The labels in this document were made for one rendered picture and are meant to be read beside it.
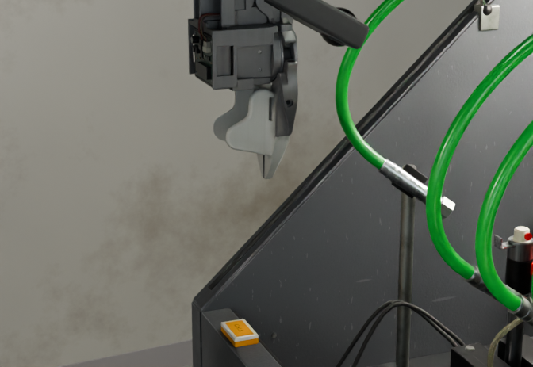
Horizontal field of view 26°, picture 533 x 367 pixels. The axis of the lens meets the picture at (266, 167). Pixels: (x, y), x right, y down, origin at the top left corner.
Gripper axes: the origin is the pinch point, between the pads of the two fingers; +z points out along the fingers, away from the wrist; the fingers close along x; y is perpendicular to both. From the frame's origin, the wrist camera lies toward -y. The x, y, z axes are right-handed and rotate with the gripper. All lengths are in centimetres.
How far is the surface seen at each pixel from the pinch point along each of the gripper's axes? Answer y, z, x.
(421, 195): -22.1, 9.1, -10.8
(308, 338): -17.3, 34.7, -31.0
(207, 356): -2.3, 33.4, -28.5
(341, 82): -13.8, -3.7, -14.8
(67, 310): -17, 99, -197
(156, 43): -45, 26, -199
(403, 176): -20.3, 6.9, -11.8
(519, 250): -27.5, 12.2, 1.2
